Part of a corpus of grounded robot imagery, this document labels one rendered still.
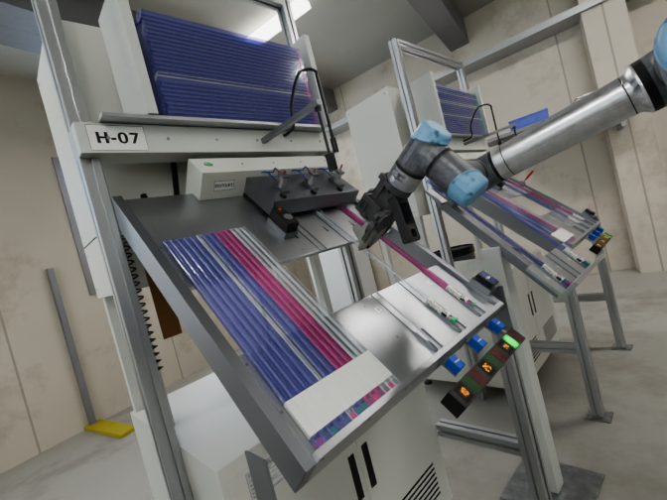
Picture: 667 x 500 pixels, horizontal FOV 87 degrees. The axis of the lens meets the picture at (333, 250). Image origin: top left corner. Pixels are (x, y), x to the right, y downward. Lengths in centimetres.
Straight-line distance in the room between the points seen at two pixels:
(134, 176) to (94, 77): 27
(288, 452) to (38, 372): 322
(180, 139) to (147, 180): 18
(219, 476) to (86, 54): 108
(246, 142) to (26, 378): 291
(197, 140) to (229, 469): 78
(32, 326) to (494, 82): 484
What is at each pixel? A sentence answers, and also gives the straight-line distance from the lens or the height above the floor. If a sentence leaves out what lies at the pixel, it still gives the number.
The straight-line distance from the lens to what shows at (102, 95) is 120.
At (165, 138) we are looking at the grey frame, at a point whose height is 135.
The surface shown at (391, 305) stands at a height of 82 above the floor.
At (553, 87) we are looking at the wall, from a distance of 447.
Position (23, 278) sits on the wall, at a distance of 367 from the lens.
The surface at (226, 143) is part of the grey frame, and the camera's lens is 108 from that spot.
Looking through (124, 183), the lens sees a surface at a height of 128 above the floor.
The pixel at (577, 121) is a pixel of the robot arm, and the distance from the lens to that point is 84.
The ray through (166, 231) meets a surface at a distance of 86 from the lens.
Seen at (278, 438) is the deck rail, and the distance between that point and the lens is 55.
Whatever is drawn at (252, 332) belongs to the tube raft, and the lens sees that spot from 64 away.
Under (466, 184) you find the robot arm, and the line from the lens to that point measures 76.
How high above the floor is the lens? 100
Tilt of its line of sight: 2 degrees down
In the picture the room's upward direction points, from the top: 14 degrees counter-clockwise
